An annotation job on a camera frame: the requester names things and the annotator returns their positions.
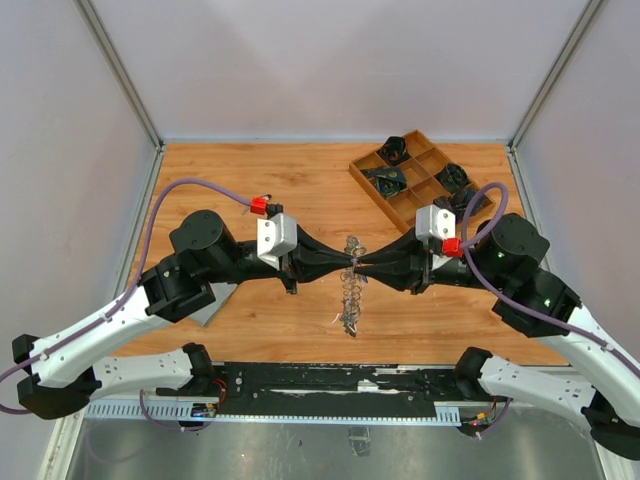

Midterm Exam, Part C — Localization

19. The wooden compartment tray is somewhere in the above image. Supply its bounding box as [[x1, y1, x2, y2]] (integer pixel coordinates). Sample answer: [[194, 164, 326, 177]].
[[348, 130, 511, 233]]

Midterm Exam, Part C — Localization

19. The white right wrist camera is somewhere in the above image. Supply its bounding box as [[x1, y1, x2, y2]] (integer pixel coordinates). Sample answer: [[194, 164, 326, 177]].
[[415, 205, 456, 270]]

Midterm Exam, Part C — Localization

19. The grey felt cloth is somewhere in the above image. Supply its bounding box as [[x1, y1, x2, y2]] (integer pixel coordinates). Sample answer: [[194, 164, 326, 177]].
[[190, 283, 238, 327]]

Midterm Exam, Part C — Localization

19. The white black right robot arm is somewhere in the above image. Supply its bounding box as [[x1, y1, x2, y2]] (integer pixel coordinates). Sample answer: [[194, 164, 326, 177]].
[[356, 214, 639, 461]]

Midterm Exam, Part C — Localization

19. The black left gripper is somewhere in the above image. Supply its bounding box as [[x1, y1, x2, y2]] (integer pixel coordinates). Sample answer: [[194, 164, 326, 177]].
[[205, 224, 355, 295]]

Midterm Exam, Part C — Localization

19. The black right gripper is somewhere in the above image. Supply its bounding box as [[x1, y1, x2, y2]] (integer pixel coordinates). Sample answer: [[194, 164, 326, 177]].
[[353, 226, 509, 294]]

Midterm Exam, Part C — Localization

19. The blue patterned folded cloth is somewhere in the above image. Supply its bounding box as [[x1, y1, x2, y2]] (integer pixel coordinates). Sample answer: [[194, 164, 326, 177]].
[[361, 166, 408, 199]]

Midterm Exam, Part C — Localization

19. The dark folded cloth pair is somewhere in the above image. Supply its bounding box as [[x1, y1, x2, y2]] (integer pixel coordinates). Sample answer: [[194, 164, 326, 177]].
[[432, 185, 493, 223]]

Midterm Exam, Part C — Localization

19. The large metal keyring disc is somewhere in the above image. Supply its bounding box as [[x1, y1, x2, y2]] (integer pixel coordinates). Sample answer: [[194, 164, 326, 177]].
[[338, 235, 367, 338]]

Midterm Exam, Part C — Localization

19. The silver key with black tag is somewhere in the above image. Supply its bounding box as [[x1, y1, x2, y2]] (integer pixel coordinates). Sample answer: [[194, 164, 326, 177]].
[[242, 194, 272, 215]]

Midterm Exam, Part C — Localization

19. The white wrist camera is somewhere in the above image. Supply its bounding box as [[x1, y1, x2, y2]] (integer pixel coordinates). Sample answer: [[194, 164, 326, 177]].
[[256, 204, 298, 270], [415, 205, 456, 270]]

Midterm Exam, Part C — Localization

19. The dark green folded cloth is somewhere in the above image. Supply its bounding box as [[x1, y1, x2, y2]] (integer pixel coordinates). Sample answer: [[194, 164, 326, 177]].
[[435, 162, 470, 194]]

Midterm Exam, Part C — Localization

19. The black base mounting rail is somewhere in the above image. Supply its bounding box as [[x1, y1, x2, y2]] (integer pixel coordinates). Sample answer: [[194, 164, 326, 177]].
[[155, 360, 501, 419]]

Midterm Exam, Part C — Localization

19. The dark patterned folded cloth top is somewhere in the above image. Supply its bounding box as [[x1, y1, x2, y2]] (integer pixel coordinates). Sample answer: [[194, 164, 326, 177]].
[[377, 136, 410, 166]]

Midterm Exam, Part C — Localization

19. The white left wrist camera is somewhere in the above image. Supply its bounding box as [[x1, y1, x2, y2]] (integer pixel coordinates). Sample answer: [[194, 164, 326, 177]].
[[256, 204, 298, 270]]

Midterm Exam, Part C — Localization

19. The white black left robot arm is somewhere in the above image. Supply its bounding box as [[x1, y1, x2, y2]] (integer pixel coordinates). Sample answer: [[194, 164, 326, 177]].
[[12, 210, 352, 420]]

